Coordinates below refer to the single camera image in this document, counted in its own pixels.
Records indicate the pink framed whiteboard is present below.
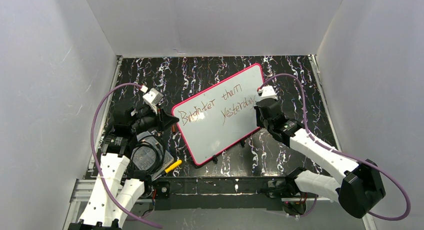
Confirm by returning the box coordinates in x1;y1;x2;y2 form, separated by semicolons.
171;64;264;166

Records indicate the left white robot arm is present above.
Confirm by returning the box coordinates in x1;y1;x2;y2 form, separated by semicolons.
68;106;179;229

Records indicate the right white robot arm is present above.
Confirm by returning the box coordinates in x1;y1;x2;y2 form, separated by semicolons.
254;98;386;218

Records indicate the clear plastic parts box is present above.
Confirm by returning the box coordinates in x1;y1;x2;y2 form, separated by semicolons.
130;131;175;178

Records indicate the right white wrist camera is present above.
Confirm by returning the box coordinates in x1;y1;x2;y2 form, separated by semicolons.
257;86;277;101

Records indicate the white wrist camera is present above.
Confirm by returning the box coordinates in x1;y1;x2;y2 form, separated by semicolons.
257;86;277;101
141;85;163;115

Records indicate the coiled black cable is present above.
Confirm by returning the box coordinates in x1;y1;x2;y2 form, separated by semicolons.
129;135;167;176

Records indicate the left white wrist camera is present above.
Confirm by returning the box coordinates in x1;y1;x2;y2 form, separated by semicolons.
141;85;163;115

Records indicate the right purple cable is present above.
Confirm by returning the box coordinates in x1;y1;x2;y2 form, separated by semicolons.
258;73;412;221

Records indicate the yellow handled tool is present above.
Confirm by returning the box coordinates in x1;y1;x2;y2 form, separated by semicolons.
164;160;183;174

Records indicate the aluminium frame rail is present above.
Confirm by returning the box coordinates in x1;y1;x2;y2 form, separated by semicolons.
69;178;369;202

